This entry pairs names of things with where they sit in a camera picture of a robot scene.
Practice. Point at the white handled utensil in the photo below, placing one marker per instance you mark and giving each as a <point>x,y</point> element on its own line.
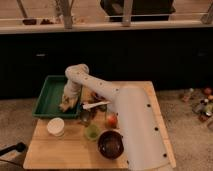
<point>92,105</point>

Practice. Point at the black handle object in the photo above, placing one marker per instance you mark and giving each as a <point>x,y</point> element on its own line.
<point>20,147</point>

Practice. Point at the red orange apple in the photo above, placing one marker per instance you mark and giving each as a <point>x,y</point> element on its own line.
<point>111,121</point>

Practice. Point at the green plastic tray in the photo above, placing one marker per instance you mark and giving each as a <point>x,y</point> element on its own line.
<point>47,105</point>

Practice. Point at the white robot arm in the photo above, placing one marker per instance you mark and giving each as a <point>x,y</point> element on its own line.
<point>142,140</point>

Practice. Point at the white round cup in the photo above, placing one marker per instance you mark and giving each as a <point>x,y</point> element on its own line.
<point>56,127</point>

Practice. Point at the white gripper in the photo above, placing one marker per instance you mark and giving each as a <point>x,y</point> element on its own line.
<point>71,90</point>

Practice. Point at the pile of floor items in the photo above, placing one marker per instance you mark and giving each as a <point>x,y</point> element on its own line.
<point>204,109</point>

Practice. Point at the grey metal cup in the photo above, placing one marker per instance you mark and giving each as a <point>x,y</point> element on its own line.
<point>85,117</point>

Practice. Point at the dark brown bowl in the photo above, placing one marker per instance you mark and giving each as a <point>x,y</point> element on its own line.
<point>110,145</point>

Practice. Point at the small green cup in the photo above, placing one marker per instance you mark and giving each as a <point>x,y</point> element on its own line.
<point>92,132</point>

